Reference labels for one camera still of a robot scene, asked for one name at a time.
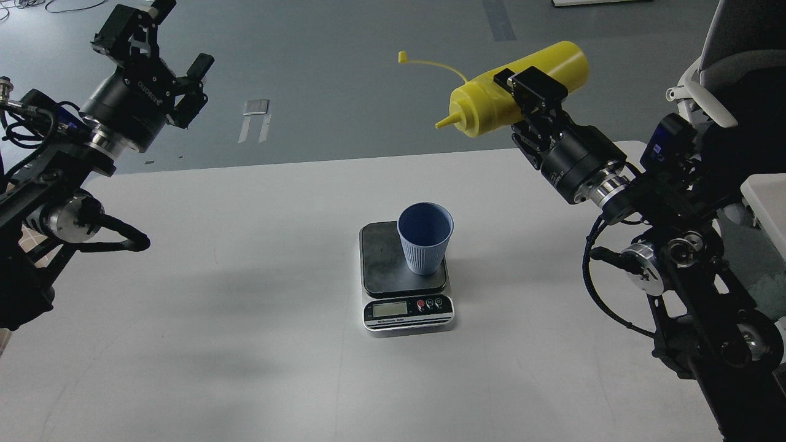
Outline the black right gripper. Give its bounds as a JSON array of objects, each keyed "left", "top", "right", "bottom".
[{"left": 493, "top": 66, "right": 628, "bottom": 205}]

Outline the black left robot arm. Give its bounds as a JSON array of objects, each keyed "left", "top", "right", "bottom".
[{"left": 1, "top": 1, "right": 214, "bottom": 347}]

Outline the yellow squeeze bottle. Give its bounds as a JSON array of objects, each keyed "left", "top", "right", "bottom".
[{"left": 421, "top": 41, "right": 590, "bottom": 138}]

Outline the blue ribbed cup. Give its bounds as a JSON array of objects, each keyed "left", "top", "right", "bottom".
[{"left": 397, "top": 202, "right": 454, "bottom": 275}]

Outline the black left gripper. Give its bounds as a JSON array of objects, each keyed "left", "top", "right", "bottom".
[{"left": 81, "top": 1, "right": 214, "bottom": 153}]

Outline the digital kitchen scale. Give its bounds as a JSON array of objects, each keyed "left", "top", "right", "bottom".
[{"left": 359, "top": 221, "right": 456, "bottom": 338}]

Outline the grey office chair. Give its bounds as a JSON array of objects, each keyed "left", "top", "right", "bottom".
[{"left": 695, "top": 1, "right": 785, "bottom": 187}]

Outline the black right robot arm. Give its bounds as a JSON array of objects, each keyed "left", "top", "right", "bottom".
[{"left": 493, "top": 67, "right": 784, "bottom": 441}]

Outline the black floor cable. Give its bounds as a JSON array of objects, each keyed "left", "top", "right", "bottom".
[{"left": 0, "top": 0, "right": 108, "bottom": 23}]

